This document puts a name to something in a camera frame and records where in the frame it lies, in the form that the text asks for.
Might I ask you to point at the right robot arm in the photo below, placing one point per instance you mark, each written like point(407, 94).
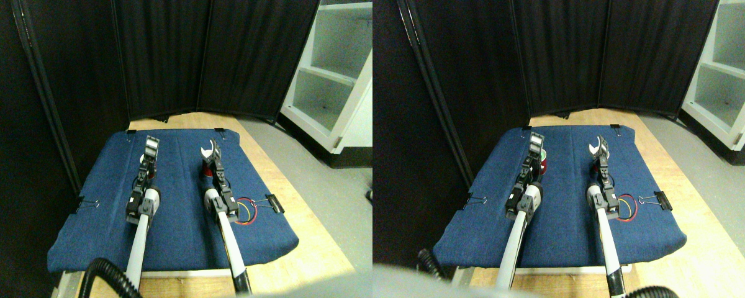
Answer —
point(231, 248)
point(608, 248)

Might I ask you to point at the curtain stand pole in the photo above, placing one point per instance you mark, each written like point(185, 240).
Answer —
point(38, 68)
point(427, 68)

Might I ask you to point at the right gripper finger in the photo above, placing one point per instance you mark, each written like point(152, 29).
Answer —
point(205, 153)
point(593, 152)
point(215, 152)
point(603, 149)

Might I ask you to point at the dark blue cloth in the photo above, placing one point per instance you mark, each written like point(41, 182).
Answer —
point(652, 236)
point(99, 236)

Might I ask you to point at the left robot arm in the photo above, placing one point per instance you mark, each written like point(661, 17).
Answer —
point(513, 248)
point(138, 248)

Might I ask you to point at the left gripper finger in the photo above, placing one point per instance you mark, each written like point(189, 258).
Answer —
point(537, 143)
point(152, 146)

